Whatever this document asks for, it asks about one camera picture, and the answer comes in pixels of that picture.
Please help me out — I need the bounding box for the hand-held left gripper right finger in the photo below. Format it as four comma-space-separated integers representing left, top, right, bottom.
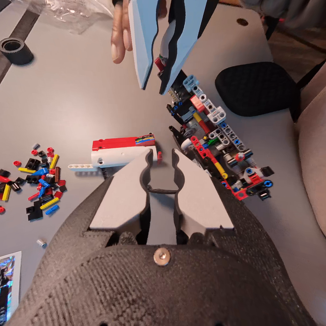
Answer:
171, 148, 235, 236

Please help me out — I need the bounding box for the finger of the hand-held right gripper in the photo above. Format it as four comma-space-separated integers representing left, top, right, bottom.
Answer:
128, 0, 159, 90
159, 0, 219, 95

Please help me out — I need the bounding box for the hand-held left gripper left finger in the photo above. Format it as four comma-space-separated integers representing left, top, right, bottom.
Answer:
89, 148, 154, 236

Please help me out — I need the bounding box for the white lego panel assembly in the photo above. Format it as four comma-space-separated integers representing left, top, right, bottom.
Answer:
68, 148, 163, 176

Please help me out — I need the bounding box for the red lego slope piece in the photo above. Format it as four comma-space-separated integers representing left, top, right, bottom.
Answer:
92, 132, 156, 152

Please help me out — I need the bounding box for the lego race car model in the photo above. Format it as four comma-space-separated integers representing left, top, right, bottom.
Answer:
147, 52, 275, 202

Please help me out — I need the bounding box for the person's right forearm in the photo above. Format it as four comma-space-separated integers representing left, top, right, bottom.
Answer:
241, 0, 326, 26

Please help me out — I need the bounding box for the pile of small lego pieces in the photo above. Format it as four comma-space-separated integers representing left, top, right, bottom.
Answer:
0, 143, 68, 221

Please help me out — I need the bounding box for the person's right hand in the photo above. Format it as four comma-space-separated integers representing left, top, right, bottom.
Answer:
111, 0, 133, 64

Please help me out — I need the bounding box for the clear plastic bag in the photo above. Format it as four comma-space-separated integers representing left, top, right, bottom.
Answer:
27, 0, 115, 35

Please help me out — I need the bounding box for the black rubber tire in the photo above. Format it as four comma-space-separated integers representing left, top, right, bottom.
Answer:
0, 38, 34, 65

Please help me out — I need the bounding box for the holographic sticker sheet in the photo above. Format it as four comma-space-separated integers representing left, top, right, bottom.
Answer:
0, 251, 22, 324

